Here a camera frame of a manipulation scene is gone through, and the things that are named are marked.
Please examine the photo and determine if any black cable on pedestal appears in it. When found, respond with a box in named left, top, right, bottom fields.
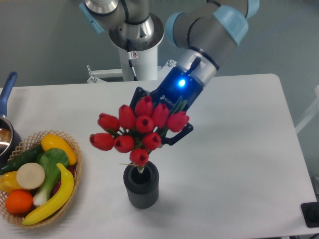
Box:
left=126, top=39, right=139, bottom=82

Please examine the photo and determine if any yellow squash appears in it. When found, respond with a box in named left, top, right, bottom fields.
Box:
left=41, top=134, right=77, bottom=165

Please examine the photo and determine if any yellow bell pepper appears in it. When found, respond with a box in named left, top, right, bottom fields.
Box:
left=0, top=171, right=22, bottom=193

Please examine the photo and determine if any beige round disc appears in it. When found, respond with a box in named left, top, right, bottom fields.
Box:
left=16, top=163, right=45, bottom=190

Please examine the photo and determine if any yellow banana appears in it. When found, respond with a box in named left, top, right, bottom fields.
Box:
left=22, top=163, right=74, bottom=226

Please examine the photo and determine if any white frame at right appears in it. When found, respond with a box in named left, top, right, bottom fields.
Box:
left=295, top=85, right=319, bottom=134

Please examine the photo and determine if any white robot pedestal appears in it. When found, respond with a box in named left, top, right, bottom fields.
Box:
left=87, top=46, right=176, bottom=83

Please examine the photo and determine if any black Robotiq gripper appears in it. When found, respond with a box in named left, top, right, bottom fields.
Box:
left=130, top=67, right=203, bottom=147

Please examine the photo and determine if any blue handled saucepan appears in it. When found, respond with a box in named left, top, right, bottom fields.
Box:
left=0, top=72, right=21, bottom=168

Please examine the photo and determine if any green bok choy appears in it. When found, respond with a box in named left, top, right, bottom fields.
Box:
left=33, top=148, right=69, bottom=207

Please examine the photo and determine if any orange fruit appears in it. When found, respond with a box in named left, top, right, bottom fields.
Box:
left=5, top=190, right=33, bottom=214

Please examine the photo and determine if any dark grey ribbed vase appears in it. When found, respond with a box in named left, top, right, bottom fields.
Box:
left=123, top=161, right=160, bottom=209

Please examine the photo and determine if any dark red vegetable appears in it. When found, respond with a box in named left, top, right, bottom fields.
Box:
left=51, top=165, right=75, bottom=196

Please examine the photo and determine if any red tulip bouquet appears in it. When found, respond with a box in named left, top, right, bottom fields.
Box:
left=89, top=96, right=189, bottom=173

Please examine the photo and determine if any black device at table edge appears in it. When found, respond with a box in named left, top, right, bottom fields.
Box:
left=301, top=202, right=319, bottom=228

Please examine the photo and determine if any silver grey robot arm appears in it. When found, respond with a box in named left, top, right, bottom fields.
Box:
left=79, top=0, right=259, bottom=117

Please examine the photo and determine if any green cucumber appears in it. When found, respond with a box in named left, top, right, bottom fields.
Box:
left=0, top=144, right=44, bottom=175

